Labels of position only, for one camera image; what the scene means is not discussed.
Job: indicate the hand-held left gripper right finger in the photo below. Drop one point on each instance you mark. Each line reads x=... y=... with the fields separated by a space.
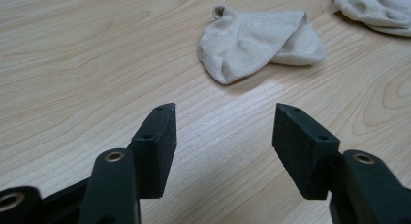
x=307 y=153

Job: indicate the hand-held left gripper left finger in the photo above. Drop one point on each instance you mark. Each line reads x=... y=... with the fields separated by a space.
x=155 y=153

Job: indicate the beige ankle sock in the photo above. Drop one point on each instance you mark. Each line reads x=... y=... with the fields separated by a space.
x=255 y=43
x=374 y=10

